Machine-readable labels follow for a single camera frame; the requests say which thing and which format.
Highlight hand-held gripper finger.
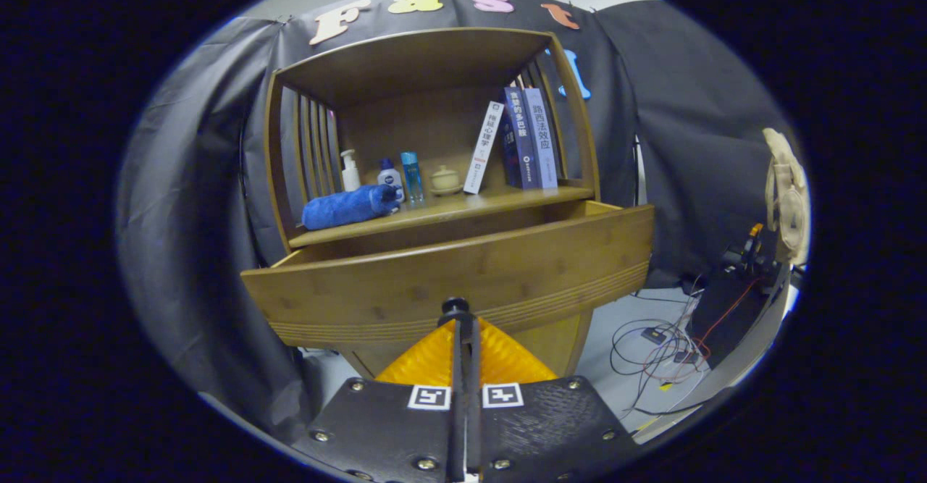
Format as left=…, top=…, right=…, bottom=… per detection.
left=293, top=314, right=469, bottom=483
left=467, top=314, right=639, bottom=483

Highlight wooden countertop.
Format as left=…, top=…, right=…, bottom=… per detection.
left=288, top=182, right=596, bottom=248

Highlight wooden cabinet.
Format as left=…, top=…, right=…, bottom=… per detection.
left=262, top=27, right=602, bottom=382

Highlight cream lidded teacup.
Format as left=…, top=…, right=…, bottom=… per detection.
left=429, top=165, right=464, bottom=196

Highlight blue folded towel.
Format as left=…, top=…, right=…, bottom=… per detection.
left=301, top=183, right=400, bottom=231

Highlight clear blue bottle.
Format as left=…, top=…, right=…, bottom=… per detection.
left=400, top=152, right=425, bottom=203

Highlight white bottle with blue cap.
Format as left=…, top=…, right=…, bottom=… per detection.
left=377, top=158, right=405, bottom=203

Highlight white pump bottle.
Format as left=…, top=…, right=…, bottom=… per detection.
left=340, top=149, right=361, bottom=193

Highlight white book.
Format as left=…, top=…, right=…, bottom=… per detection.
left=463, top=101, right=505, bottom=195

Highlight dark blue book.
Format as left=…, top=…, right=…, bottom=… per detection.
left=500, top=87, right=542, bottom=190

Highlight pale grey-blue book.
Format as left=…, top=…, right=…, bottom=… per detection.
left=524, top=88, right=558, bottom=190

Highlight black device with orange part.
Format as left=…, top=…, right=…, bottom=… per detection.
left=721, top=222, right=779, bottom=280

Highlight beige cloth bag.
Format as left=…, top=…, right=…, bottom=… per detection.
left=762, top=127, right=810, bottom=266

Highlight tangled thin cables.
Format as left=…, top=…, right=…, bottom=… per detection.
left=608, top=273, right=718, bottom=419

